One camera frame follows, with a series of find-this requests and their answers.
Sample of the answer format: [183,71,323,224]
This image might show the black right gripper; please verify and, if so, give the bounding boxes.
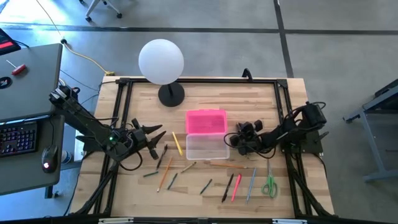
[229,119,265,156]

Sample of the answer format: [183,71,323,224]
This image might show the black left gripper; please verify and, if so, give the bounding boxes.
[129,117,167,161]

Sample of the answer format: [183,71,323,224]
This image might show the dark brown pen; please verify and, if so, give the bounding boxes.
[156,144,169,170]

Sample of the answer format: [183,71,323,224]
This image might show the yellow pencil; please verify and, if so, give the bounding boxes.
[172,131,184,157]

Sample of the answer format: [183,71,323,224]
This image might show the orange pencil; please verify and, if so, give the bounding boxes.
[157,156,174,193]
[209,162,249,170]

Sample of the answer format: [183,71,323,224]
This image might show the clear supply box pink lid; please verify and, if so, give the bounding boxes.
[185,108,230,161]

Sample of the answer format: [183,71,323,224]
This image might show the pink pen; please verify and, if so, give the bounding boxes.
[231,173,243,203]

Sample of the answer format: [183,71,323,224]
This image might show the grey pen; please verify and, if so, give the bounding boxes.
[245,167,257,205]

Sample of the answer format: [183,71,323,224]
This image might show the short olive pencil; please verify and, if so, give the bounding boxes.
[180,161,197,174]

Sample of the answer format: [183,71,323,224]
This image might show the black pen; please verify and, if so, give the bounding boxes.
[221,173,234,203]

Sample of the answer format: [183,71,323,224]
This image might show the dark green pencil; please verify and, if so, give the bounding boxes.
[167,172,179,191]
[199,178,213,195]

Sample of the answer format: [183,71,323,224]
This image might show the green handled scissors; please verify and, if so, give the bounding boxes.
[261,158,279,199]

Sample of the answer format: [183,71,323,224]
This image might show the white globe lamp black stand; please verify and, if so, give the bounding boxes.
[138,39,186,108]

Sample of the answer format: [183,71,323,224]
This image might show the white bottle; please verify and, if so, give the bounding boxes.
[61,150,73,165]

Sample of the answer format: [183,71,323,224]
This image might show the black computer mouse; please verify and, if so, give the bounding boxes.
[41,144,59,174]

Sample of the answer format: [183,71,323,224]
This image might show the office chair base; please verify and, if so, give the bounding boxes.
[79,0,123,22]

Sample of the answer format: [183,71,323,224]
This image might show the grey desk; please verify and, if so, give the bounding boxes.
[0,114,65,197]

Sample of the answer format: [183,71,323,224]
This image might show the black backlit keyboard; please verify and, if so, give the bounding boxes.
[0,121,39,158]

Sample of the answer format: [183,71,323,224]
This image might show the grey metal cart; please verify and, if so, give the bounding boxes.
[343,79,398,183]

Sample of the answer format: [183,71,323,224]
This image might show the black device with red display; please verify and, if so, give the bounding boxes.
[0,27,22,56]

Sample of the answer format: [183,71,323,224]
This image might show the black cable loop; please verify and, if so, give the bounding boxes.
[241,67,254,82]

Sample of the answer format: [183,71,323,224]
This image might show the black aluminium table frame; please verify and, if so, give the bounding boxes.
[70,77,335,218]

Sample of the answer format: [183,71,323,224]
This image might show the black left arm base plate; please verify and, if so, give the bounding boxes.
[75,135,105,152]

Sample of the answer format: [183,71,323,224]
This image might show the yellow extension cable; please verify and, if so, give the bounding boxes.
[35,0,116,77]

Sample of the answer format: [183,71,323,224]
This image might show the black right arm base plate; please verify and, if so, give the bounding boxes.
[281,129,330,155]

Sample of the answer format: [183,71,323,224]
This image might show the red handled screwdriver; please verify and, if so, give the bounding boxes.
[6,59,27,76]

